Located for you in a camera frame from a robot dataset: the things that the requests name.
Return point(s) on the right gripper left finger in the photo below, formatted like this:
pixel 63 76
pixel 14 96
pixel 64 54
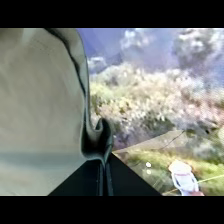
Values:
pixel 85 181

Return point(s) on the white garment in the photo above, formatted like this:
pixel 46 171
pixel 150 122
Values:
pixel 40 100

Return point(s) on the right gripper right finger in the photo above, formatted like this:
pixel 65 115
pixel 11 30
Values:
pixel 128 181

